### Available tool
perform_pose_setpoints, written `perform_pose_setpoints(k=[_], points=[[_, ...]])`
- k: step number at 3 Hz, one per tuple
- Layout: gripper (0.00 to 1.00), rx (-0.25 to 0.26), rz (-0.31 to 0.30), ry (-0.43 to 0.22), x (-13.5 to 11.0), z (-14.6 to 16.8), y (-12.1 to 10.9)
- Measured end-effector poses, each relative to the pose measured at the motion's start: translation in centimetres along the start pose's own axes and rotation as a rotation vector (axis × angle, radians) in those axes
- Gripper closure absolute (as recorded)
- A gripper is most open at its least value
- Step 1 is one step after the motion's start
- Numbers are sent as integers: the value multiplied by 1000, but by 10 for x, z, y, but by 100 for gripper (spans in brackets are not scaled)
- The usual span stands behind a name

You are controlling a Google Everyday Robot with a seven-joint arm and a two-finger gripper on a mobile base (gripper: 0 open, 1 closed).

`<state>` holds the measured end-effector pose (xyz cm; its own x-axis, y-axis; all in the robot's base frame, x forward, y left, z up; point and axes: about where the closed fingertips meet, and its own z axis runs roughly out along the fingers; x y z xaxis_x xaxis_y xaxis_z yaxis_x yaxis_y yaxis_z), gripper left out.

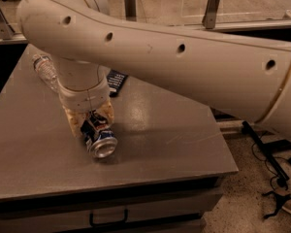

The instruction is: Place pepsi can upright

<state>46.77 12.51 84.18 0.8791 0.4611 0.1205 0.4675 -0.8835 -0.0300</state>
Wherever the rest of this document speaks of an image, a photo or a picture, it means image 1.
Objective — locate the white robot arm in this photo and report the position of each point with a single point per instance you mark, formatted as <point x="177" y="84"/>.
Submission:
<point x="248" y="78"/>

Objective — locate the right metal glass bracket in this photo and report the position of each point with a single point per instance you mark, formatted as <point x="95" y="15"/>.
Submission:
<point x="209" y="19"/>

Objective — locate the black floor stand bar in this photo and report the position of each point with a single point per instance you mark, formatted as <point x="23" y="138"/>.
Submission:
<point x="282" y="176"/>

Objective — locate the black drawer handle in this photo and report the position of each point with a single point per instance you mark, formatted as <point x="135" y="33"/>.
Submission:
<point x="107" y="217"/>

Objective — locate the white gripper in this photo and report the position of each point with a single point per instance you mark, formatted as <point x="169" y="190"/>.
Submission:
<point x="84" y="98"/>

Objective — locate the grey cabinet with drawers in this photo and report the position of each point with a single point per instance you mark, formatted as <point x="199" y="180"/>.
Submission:
<point x="166" y="170"/>

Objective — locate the blue pepsi can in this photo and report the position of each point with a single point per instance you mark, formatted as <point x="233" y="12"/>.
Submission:
<point x="99" y="138"/>

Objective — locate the clear plastic water bottle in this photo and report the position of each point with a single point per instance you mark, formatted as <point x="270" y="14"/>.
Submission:
<point x="44" y="68"/>

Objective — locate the glass barrier panel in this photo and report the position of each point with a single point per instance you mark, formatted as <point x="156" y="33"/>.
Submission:
<point x="236" y="16"/>

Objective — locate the dark blue snack packet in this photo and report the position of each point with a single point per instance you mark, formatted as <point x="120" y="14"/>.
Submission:
<point x="116" y="81"/>

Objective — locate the middle metal glass bracket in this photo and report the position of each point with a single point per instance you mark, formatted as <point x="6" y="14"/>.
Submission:
<point x="130" y="10"/>

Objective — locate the black clamp on floor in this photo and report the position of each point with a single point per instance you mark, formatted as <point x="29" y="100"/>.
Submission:
<point x="280" y="200"/>

